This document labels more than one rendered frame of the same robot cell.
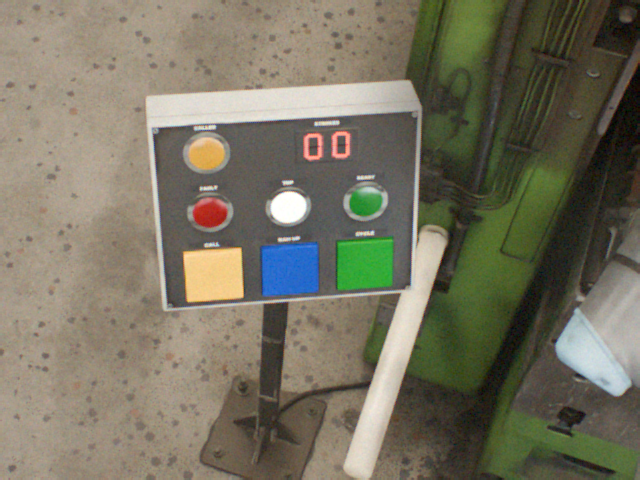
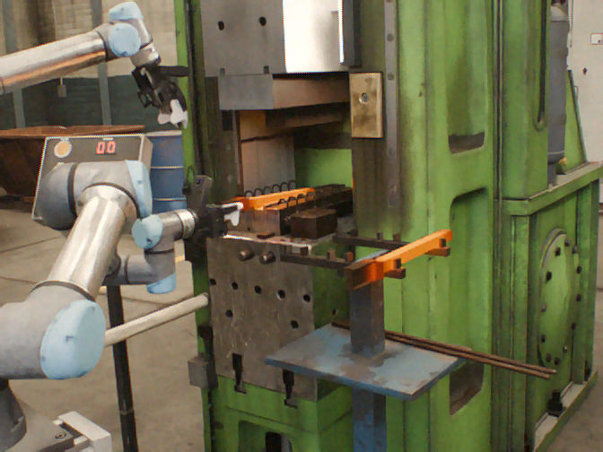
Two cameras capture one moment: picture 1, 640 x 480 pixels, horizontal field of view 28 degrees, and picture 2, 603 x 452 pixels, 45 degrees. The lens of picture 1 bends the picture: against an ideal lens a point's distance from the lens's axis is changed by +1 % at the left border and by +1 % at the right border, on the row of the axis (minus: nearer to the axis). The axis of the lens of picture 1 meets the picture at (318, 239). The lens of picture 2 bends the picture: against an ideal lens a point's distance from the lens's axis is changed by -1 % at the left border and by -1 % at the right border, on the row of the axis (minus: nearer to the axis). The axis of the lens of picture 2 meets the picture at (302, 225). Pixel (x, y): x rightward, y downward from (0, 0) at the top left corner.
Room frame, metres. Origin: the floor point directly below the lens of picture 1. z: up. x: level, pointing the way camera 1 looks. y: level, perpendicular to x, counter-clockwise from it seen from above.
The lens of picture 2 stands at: (-0.97, -1.49, 1.36)
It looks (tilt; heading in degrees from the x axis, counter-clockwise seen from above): 12 degrees down; 24
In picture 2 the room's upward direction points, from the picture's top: 3 degrees counter-clockwise
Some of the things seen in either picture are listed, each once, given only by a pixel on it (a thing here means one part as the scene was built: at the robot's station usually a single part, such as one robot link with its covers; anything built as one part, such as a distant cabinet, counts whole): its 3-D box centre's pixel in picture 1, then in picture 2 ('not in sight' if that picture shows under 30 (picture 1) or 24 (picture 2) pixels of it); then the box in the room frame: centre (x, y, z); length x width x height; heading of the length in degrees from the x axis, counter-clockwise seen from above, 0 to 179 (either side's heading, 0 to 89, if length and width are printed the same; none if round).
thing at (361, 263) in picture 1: (364, 262); not in sight; (0.79, -0.06, 1.01); 0.07 x 0.05 x 0.07; 103
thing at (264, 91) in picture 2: not in sight; (290, 89); (1.06, -0.55, 1.32); 0.42 x 0.20 x 0.10; 168
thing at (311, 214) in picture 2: not in sight; (314, 222); (0.87, -0.69, 0.95); 0.12 x 0.08 x 0.06; 168
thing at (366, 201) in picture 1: (365, 201); not in sight; (0.83, -0.05, 1.09); 0.05 x 0.03 x 0.04; 78
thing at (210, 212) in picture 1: (210, 212); not in sight; (0.78, 0.14, 1.09); 0.05 x 0.03 x 0.04; 78
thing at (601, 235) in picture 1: (617, 176); not in sight; (1.02, -0.42, 0.93); 0.40 x 0.03 x 0.03; 168
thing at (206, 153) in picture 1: (206, 153); (63, 149); (0.83, 0.15, 1.16); 0.05 x 0.03 x 0.04; 78
